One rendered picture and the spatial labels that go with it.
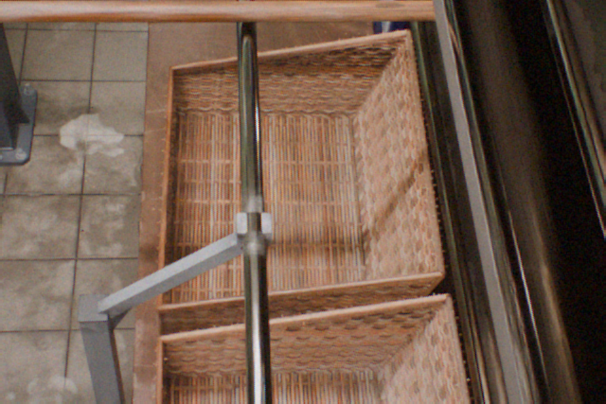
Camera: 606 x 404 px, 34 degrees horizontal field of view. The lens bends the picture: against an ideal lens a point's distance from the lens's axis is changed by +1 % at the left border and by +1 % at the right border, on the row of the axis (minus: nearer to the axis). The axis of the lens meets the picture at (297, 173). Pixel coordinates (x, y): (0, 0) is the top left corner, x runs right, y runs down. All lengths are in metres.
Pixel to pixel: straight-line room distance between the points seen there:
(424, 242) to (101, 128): 1.37
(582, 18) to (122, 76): 2.02
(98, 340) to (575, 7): 0.82
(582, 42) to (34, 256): 1.81
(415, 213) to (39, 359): 1.11
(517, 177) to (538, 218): 0.05
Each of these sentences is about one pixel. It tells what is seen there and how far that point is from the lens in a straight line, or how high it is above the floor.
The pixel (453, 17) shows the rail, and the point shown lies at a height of 1.44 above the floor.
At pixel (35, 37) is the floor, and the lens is 3.11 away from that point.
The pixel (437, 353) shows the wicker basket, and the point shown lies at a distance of 1.63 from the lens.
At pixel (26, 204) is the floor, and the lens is 2.74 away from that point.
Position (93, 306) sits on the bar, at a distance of 1.46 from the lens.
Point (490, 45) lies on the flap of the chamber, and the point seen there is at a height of 1.41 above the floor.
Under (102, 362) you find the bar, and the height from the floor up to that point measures 0.81.
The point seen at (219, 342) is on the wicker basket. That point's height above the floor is 0.72.
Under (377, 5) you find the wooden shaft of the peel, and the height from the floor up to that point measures 1.21.
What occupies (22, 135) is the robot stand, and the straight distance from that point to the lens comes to 2.85.
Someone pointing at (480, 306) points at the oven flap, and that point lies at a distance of 1.50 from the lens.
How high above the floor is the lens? 2.24
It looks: 54 degrees down
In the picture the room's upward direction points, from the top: 7 degrees clockwise
